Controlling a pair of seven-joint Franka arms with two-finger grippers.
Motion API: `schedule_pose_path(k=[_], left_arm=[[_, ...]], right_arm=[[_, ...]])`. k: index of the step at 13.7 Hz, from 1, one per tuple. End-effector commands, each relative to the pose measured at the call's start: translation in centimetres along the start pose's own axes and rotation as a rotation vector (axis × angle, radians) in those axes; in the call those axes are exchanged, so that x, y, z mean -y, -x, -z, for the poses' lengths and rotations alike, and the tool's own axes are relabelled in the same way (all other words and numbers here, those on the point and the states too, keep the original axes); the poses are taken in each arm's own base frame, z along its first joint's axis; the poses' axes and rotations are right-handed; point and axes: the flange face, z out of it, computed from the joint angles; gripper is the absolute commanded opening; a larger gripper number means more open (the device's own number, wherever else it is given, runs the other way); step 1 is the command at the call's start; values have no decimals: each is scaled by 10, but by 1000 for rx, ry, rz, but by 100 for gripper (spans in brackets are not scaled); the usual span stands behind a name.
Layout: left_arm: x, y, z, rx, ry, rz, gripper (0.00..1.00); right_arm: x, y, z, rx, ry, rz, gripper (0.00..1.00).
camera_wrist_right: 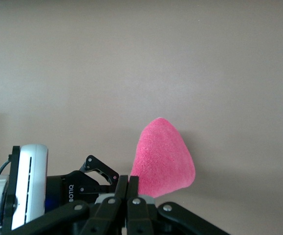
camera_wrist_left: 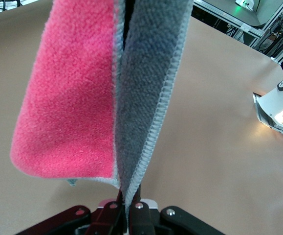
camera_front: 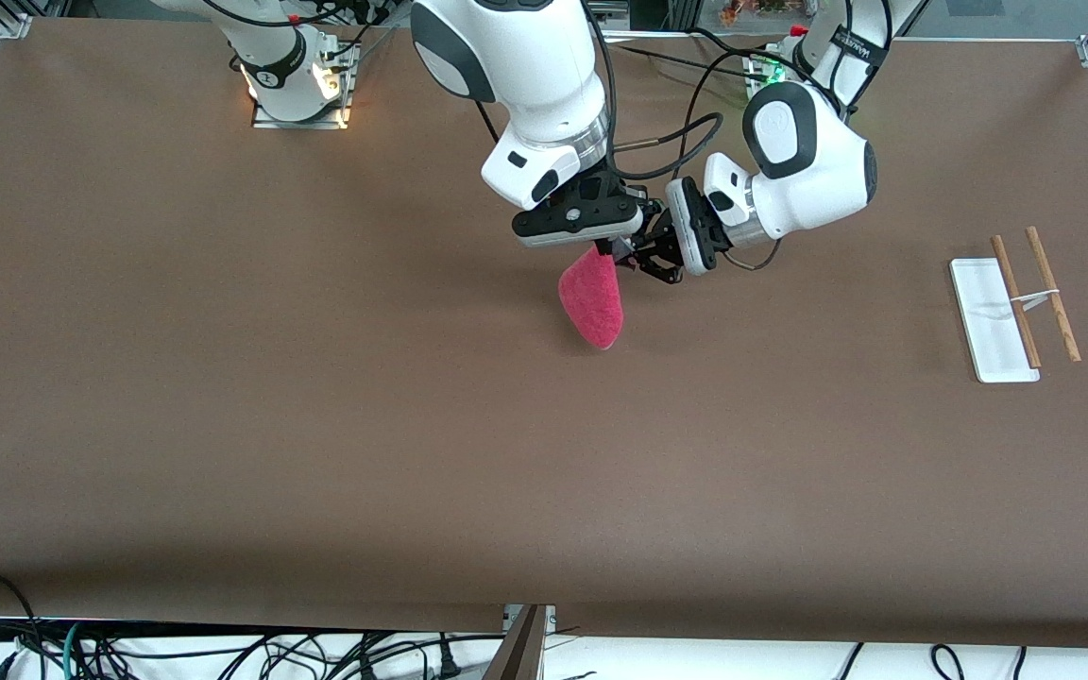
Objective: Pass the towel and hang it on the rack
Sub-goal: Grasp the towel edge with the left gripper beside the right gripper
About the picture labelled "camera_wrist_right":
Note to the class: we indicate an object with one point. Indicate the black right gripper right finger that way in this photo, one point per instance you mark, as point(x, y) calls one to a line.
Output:
point(138, 215)

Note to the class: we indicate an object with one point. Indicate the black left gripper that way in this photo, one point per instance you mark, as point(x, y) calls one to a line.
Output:
point(63, 188)

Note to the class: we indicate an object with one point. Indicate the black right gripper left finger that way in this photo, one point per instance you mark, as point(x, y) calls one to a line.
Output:
point(112, 210)

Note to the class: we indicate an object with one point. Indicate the pink microfibre towel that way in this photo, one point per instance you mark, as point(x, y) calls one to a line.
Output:
point(163, 159)

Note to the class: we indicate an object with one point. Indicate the brown table cover sheet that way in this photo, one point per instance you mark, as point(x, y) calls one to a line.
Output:
point(131, 61)

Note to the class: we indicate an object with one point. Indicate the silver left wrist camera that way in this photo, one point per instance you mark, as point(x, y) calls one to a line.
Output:
point(36, 171)

